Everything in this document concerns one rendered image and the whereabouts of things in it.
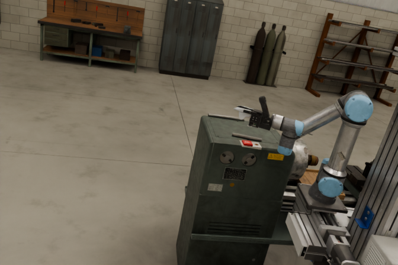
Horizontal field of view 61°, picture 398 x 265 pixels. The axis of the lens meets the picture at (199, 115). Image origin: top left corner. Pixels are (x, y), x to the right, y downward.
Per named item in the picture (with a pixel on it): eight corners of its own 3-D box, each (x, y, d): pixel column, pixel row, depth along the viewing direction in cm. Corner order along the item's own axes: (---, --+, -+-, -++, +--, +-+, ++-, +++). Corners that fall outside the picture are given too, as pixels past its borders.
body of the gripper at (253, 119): (247, 125, 178) (269, 131, 175) (251, 109, 176) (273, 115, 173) (249, 122, 186) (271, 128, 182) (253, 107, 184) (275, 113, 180)
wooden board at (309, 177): (306, 196, 248) (308, 191, 247) (288, 171, 281) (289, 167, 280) (343, 200, 253) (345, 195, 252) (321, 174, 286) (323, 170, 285)
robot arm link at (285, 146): (292, 150, 186) (298, 132, 182) (290, 158, 176) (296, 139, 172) (278, 145, 188) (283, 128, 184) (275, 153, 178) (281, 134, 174)
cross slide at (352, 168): (365, 198, 249) (368, 193, 247) (336, 168, 288) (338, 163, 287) (387, 200, 252) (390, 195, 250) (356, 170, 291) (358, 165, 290)
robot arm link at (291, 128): (299, 140, 171) (304, 125, 168) (278, 133, 174) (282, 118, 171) (301, 135, 179) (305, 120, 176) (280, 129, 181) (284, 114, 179)
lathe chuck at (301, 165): (289, 186, 244) (300, 146, 235) (274, 166, 274) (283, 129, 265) (301, 187, 246) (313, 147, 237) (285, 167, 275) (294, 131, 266)
